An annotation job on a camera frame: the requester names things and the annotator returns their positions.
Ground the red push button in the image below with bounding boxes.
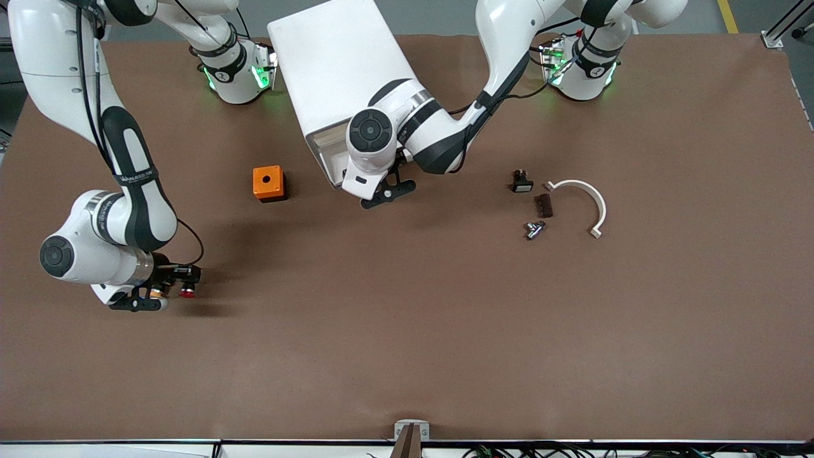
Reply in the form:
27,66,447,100
176,266,204,300

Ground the white plastic drawer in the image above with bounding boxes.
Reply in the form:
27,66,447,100
316,130,349,186

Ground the white drawer cabinet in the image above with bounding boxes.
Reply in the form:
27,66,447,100
267,0,428,190

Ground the orange button enclosure box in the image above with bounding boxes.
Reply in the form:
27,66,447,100
252,165,287,204

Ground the white table edge rail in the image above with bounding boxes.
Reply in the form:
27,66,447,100
0,438,814,458

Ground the white curved bracket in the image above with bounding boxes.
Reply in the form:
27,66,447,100
545,179,608,239

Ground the grey metal bracket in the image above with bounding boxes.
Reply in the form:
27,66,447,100
394,419,431,441

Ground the brown vertical post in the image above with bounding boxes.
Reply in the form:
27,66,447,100
390,424,423,458

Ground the black cable bundle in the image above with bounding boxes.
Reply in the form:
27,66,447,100
463,444,814,458

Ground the aluminium frame profile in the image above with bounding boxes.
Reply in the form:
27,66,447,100
761,0,814,50

